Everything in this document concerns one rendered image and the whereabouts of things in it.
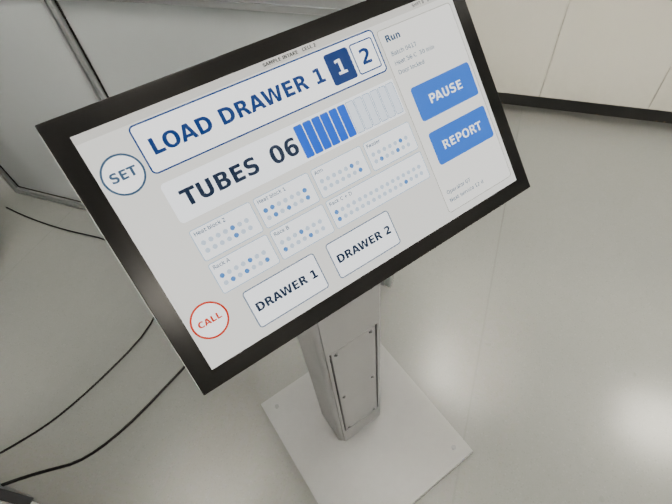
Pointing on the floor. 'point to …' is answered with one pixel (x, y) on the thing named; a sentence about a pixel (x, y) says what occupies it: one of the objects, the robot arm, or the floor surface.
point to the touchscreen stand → (361, 416)
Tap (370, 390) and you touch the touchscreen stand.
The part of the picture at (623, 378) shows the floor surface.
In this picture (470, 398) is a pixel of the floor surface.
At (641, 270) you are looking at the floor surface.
